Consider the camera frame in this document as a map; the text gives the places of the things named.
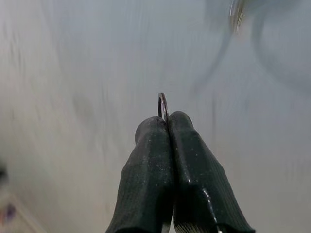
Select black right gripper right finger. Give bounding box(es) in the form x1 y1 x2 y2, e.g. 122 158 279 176
167 111 256 233

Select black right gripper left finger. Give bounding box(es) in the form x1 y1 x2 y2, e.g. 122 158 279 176
104 116 175 233

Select silver keys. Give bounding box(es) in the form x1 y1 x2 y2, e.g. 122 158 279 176
156 92 170 123

